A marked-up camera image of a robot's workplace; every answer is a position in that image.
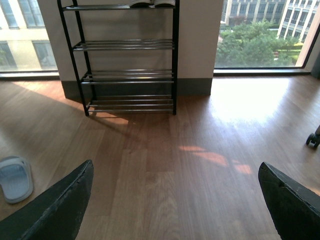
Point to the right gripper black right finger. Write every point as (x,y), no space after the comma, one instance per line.
(294,209)

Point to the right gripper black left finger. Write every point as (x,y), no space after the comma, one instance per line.
(57,213)

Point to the light blue slipper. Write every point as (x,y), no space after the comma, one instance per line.
(15,179)

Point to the grey knit sneaker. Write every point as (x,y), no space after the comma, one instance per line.
(164,3)
(140,3)

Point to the black metal shoe rack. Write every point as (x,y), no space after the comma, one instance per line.
(125,60)

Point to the white chair with casters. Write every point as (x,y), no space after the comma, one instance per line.
(314,138)

